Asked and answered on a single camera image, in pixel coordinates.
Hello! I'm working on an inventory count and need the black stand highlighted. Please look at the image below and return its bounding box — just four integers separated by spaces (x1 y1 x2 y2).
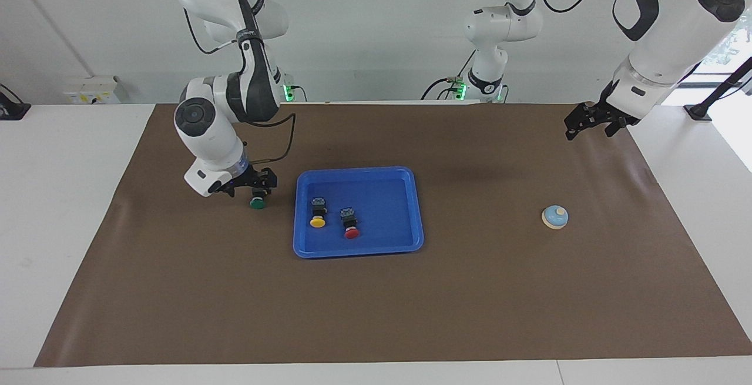
683 56 752 122
0 83 32 121

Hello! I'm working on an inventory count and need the white wall socket box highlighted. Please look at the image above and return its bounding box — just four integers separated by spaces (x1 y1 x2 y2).
62 75 123 105

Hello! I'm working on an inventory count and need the yellow push button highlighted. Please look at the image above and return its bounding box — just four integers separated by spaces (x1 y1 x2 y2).
309 196 328 229

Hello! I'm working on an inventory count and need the light blue call bell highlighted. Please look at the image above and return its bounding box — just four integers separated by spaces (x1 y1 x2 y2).
540 205 570 231

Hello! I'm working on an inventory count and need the red push button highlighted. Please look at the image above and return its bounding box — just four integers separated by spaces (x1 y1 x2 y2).
340 207 361 240

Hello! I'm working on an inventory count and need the blue plastic tray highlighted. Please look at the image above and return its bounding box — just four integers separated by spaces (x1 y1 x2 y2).
292 166 425 259

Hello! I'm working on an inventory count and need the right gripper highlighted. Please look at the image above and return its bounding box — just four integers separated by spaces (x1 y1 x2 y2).
210 163 278 199

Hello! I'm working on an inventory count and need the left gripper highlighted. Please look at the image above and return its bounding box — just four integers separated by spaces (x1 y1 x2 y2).
564 98 642 141

